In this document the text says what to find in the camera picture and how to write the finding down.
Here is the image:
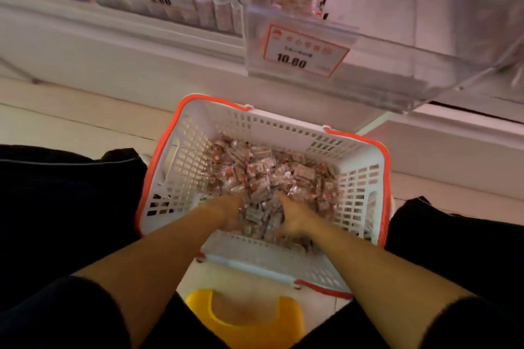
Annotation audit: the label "person's left hand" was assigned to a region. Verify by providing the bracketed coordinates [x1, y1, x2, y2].
[209, 193, 249, 232]

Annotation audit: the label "person's left leg black trousers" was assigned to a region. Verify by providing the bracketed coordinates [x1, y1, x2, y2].
[0, 144, 149, 312]

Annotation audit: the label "white basket with orange rim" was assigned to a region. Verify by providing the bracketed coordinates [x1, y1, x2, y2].
[135, 94, 392, 300]

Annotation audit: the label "large clear acrylic bin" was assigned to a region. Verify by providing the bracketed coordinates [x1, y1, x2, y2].
[239, 0, 524, 114]

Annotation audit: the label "person's leg black trousers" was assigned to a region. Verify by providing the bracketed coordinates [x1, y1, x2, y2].
[0, 144, 149, 312]
[384, 196, 524, 321]

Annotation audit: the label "pile of wrapped candies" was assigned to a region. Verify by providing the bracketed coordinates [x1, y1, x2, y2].
[200, 134, 343, 254]

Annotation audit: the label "black left sleeve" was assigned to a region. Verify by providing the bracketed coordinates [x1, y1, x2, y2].
[0, 274, 132, 349]

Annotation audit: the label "person's right leg black trousers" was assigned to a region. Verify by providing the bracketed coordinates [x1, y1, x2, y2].
[384, 196, 524, 321]

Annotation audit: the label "person's right forearm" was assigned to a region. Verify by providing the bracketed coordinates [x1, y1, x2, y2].
[304, 219, 476, 349]

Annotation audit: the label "person's left forearm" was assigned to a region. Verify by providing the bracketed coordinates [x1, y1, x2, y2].
[73, 200, 228, 349]

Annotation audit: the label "yellow plastic stool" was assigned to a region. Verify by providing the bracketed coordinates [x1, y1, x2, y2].
[185, 288, 306, 349]

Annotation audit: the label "black right sleeve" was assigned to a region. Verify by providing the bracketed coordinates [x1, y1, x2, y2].
[418, 296, 524, 349]

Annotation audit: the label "person's right hand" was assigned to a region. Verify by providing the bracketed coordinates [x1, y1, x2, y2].
[273, 193, 329, 240]

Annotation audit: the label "black sleeve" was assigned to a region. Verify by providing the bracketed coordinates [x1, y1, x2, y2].
[418, 296, 524, 349]
[0, 274, 132, 349]

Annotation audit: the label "white shelf base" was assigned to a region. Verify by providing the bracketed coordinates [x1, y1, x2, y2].
[0, 0, 524, 201]

